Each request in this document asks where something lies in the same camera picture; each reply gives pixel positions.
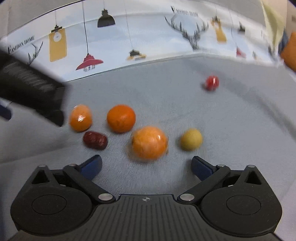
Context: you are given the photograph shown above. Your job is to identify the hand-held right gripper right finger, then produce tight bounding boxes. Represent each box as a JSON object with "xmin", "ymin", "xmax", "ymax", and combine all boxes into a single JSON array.
[{"xmin": 177, "ymin": 156, "xmax": 270, "ymax": 204}]

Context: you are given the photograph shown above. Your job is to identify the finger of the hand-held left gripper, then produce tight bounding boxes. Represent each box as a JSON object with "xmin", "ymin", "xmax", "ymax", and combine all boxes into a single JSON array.
[
  {"xmin": 0, "ymin": 50, "xmax": 65, "ymax": 127},
  {"xmin": 0, "ymin": 104, "xmax": 12, "ymax": 120}
]

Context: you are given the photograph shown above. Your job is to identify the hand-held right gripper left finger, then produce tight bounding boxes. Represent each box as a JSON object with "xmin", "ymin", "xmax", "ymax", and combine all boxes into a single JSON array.
[{"xmin": 24, "ymin": 155, "xmax": 116, "ymax": 204}]

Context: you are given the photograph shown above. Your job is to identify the red date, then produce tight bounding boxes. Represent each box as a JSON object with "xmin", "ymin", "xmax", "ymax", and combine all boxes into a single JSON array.
[{"xmin": 83, "ymin": 131, "xmax": 108, "ymax": 149}]

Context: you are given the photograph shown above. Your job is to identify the yellow-green round fruit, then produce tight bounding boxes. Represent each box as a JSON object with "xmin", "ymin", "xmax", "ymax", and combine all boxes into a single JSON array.
[{"xmin": 180, "ymin": 128, "xmax": 203, "ymax": 151}]

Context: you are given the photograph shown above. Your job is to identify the plastic-wrapped tangerine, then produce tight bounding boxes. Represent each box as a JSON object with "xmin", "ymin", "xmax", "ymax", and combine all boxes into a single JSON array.
[
  {"xmin": 69, "ymin": 104, "xmax": 93, "ymax": 133},
  {"xmin": 130, "ymin": 126, "xmax": 169, "ymax": 161}
]

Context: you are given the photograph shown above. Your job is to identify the red round fruit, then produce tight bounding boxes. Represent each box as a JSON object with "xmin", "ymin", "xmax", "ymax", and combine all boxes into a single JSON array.
[{"xmin": 205, "ymin": 75, "xmax": 220, "ymax": 91}]

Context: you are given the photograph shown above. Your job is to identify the grey bed cover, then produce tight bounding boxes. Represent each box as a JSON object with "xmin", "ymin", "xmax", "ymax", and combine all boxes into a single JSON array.
[{"xmin": 0, "ymin": 57, "xmax": 296, "ymax": 241}]

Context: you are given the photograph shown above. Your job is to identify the deer printed blanket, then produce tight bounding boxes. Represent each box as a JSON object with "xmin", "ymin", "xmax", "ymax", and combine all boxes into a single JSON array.
[{"xmin": 0, "ymin": 0, "xmax": 296, "ymax": 82}]

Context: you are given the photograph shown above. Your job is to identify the orange object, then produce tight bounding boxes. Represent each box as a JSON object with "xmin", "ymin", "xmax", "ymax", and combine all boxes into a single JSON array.
[{"xmin": 280, "ymin": 31, "xmax": 296, "ymax": 72}]

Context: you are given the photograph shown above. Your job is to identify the pale yellow cloth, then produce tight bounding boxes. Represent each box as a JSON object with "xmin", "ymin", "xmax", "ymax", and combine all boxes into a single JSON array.
[{"xmin": 262, "ymin": 0, "xmax": 286, "ymax": 49}]

